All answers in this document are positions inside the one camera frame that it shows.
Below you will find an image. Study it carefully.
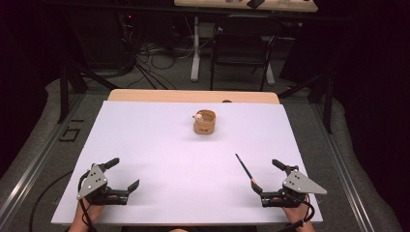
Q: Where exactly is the black device on table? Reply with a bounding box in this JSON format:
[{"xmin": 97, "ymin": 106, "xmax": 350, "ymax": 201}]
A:
[{"xmin": 246, "ymin": 0, "xmax": 266, "ymax": 10}]

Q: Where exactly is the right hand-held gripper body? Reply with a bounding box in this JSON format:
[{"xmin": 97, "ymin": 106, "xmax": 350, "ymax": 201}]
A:
[{"xmin": 260, "ymin": 165, "xmax": 328, "ymax": 209}]

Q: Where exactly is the black pencil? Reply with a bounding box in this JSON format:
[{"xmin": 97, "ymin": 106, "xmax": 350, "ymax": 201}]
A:
[{"xmin": 234, "ymin": 153, "xmax": 258, "ymax": 186}]

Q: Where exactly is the white board sheet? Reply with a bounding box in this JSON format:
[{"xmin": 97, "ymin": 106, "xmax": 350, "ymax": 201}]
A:
[{"xmin": 50, "ymin": 100, "xmax": 324, "ymax": 226}]

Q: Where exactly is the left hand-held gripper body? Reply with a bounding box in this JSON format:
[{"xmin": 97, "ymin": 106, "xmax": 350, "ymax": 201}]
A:
[{"xmin": 76, "ymin": 162, "xmax": 130, "ymax": 206}]

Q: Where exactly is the round wooden pen holder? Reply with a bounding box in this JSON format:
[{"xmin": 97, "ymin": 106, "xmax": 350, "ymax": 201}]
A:
[{"xmin": 192, "ymin": 109, "xmax": 218, "ymax": 135}]

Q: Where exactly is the right hand-held gripper cable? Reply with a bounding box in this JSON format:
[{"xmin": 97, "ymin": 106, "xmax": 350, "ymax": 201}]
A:
[{"xmin": 276, "ymin": 192, "xmax": 316, "ymax": 232}]

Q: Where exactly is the white table leg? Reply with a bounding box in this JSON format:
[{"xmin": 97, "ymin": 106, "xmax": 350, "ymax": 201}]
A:
[
  {"xmin": 264, "ymin": 62, "xmax": 276, "ymax": 86},
  {"xmin": 190, "ymin": 15, "xmax": 201, "ymax": 82}
]

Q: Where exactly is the hand-held gripper cable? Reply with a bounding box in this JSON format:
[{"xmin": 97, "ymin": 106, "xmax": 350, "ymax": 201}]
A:
[
  {"xmin": 76, "ymin": 170, "xmax": 99, "ymax": 232},
  {"xmin": 276, "ymin": 192, "xmax": 316, "ymax": 232}
]

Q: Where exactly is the black floor cable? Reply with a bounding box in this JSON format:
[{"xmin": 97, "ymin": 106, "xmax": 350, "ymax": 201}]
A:
[{"xmin": 28, "ymin": 170, "xmax": 73, "ymax": 232}]

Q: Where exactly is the wooden background table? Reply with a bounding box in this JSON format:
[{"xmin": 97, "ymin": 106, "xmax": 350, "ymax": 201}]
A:
[{"xmin": 173, "ymin": 0, "xmax": 319, "ymax": 14}]

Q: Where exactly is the person's left hand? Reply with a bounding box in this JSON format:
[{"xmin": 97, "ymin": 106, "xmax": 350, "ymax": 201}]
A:
[{"xmin": 72, "ymin": 197, "xmax": 106, "ymax": 227}]

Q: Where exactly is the person's right hand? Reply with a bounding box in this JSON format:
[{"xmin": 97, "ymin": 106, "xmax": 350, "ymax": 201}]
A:
[{"xmin": 281, "ymin": 201, "xmax": 312, "ymax": 224}]

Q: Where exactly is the left hand-held gripper cable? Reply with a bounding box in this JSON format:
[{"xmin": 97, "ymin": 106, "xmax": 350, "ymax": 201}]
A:
[{"xmin": 76, "ymin": 170, "xmax": 99, "ymax": 232}]

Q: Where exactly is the bundle of floor cables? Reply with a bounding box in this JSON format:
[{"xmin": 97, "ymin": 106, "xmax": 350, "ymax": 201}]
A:
[{"xmin": 120, "ymin": 13, "xmax": 214, "ymax": 91}]

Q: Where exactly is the black folding chair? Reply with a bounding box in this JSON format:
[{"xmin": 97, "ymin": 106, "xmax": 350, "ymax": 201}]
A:
[{"xmin": 210, "ymin": 14, "xmax": 281, "ymax": 92}]

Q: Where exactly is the aluminium floor rail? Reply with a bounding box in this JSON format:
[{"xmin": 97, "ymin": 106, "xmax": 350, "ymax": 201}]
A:
[
  {"xmin": 0, "ymin": 93, "xmax": 85, "ymax": 226},
  {"xmin": 310, "ymin": 101, "xmax": 375, "ymax": 232}
]

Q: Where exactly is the black metal stand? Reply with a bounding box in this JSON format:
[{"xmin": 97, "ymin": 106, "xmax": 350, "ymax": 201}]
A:
[
  {"xmin": 57, "ymin": 61, "xmax": 121, "ymax": 125},
  {"xmin": 278, "ymin": 72, "xmax": 334, "ymax": 134}
]

